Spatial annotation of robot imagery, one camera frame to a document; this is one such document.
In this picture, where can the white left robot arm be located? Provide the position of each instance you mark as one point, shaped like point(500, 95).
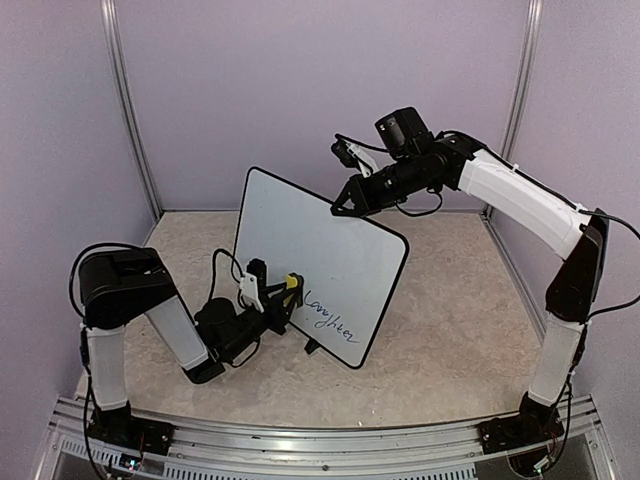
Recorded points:
point(118, 284)

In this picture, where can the aluminium front rail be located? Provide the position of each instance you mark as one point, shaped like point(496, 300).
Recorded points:
point(202, 449)

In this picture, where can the aluminium corner post right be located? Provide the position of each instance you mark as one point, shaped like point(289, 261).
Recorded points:
point(523, 77)

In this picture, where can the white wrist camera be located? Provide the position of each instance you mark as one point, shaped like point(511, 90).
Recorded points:
point(354, 157)
point(252, 282)

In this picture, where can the aluminium corner post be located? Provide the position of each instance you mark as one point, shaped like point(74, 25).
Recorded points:
point(523, 77)
point(109, 14)

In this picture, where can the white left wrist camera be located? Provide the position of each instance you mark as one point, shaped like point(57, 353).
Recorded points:
point(252, 282)

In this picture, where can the aluminium corner post left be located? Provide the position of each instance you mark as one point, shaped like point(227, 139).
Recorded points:
point(109, 14)

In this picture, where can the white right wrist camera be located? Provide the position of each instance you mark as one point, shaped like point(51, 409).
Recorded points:
point(354, 157)

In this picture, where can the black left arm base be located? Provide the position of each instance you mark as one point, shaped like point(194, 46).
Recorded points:
point(137, 436)

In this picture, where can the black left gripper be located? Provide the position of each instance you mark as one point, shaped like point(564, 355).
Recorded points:
point(279, 316)

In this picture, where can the white whiteboard with black frame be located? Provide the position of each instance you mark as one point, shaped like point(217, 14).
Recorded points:
point(351, 267)

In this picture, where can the yellow black whiteboard eraser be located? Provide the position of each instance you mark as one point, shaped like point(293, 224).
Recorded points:
point(294, 290)

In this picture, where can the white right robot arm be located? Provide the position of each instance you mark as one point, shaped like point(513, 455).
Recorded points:
point(423, 160)

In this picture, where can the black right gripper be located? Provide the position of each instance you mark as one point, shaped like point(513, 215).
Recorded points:
point(362, 202)

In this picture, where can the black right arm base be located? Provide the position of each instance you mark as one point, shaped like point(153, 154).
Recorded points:
point(534, 438)

